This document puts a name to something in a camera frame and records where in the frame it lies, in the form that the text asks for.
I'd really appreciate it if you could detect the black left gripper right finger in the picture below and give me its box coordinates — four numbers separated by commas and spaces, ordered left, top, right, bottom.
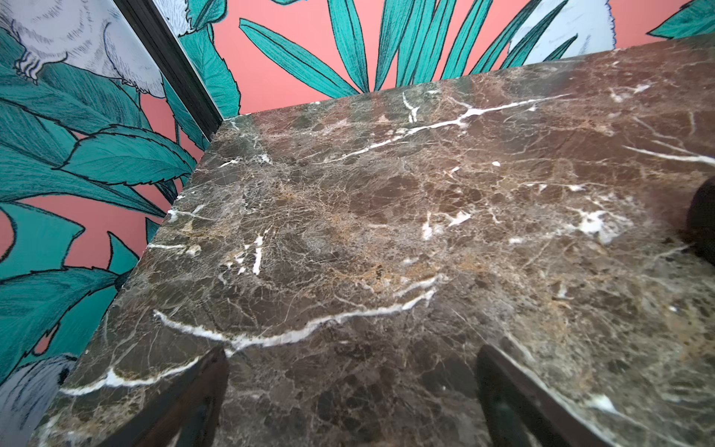
476, 345, 612, 446

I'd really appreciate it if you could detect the black left corner post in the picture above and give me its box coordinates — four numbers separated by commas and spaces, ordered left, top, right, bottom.
114, 0, 223, 141

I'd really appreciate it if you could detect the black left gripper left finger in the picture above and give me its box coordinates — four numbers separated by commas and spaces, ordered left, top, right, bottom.
101, 346, 229, 446

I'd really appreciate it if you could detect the dark avocado fake fruit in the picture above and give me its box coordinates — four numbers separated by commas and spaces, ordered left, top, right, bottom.
686, 177, 715, 264

